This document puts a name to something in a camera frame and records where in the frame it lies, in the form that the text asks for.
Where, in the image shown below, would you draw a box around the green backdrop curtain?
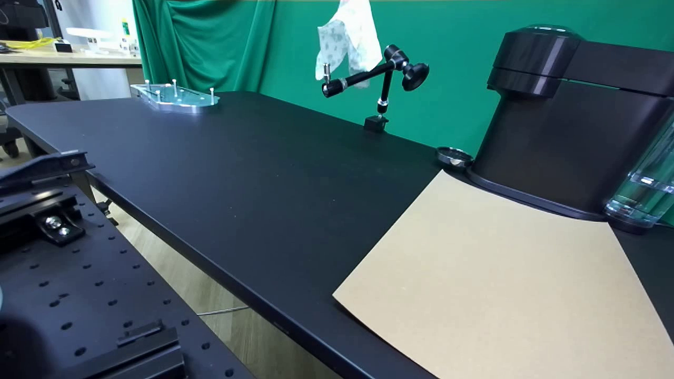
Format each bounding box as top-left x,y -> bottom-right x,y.
133,0 -> 674,151

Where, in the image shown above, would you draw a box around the black perforated breadboard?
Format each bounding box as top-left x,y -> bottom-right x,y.
0,187 -> 252,379

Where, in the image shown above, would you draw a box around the black coffee machine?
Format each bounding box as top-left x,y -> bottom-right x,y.
469,27 -> 674,220

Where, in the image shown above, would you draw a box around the black articulated stand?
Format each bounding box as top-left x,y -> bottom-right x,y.
322,45 -> 430,133

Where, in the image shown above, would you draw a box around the clear water tank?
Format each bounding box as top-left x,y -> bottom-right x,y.
607,121 -> 674,230

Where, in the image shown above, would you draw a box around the white cloth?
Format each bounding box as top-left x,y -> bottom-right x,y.
314,0 -> 382,80

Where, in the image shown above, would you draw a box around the black mounting rail bracket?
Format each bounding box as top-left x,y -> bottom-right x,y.
0,149 -> 90,253

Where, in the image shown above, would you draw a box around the background wooden desk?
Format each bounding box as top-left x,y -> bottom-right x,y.
0,41 -> 142,68

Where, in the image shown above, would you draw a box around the brown paper sheet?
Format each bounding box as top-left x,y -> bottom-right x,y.
336,173 -> 674,379

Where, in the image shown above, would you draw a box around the small black round cap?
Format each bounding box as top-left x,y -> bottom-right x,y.
438,148 -> 471,171

